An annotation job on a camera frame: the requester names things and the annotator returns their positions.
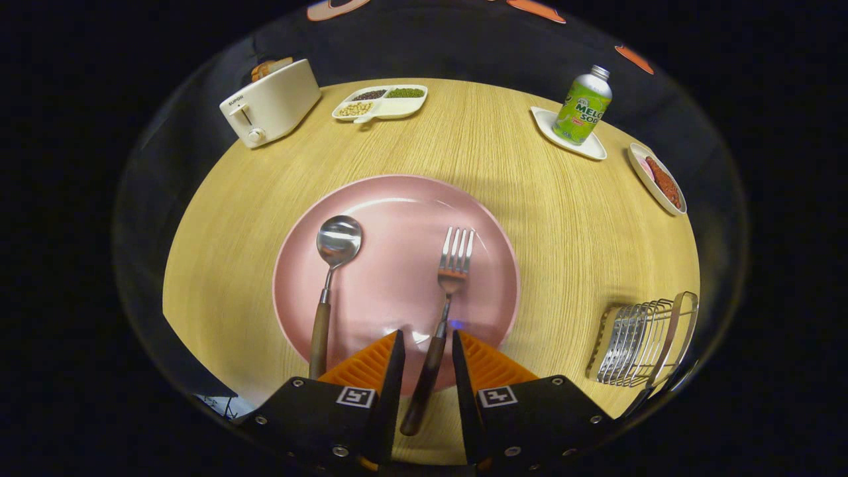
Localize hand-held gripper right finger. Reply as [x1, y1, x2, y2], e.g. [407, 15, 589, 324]
[452, 330, 617, 472]

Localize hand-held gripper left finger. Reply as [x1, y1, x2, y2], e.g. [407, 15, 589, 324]
[232, 330, 406, 472]

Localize fork with wooden handle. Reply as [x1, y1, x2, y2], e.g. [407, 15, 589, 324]
[399, 227, 476, 437]

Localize spoon with wooden handle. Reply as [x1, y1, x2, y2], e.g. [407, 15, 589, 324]
[309, 215, 363, 380]

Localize pink round plate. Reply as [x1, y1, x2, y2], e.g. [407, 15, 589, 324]
[272, 174, 521, 398]

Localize white oval food bowl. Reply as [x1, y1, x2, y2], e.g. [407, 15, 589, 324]
[627, 142, 688, 216]

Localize small white square plate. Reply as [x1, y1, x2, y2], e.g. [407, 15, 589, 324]
[530, 107, 608, 161]

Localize white divided snack dish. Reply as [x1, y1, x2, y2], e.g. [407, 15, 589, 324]
[331, 84, 429, 125]

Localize red meat pieces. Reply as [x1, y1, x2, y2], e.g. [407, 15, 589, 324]
[645, 156, 682, 209]

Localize green soda bottle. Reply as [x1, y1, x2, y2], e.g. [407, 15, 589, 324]
[552, 64, 613, 146]

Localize cream white toaster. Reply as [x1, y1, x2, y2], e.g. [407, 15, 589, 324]
[219, 58, 323, 149]

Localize metal wire basket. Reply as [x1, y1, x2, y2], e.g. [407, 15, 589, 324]
[586, 291, 700, 418]

